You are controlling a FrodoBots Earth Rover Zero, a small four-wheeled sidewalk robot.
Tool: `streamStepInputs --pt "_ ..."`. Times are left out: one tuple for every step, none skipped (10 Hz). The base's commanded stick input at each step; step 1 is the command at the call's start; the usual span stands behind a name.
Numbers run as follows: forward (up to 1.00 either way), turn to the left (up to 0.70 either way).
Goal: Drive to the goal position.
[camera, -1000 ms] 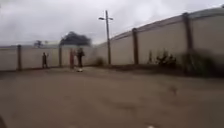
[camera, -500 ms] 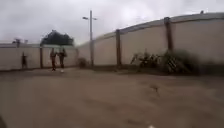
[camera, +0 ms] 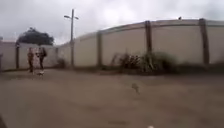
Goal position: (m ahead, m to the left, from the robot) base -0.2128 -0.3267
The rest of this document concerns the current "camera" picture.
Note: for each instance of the pale wall with dark pillars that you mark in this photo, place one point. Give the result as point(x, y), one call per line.
point(126, 43)

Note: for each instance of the dark round tree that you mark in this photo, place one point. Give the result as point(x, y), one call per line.
point(35, 37)

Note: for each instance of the small pale animal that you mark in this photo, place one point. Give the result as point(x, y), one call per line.
point(40, 73)

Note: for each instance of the brown dirt road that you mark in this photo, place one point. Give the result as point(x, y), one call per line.
point(100, 100)

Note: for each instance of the pole with lamps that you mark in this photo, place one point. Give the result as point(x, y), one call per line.
point(71, 40)

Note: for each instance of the clump of bushes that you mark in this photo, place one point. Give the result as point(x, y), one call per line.
point(150, 63)

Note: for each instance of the person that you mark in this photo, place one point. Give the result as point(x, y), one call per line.
point(30, 59)
point(41, 57)

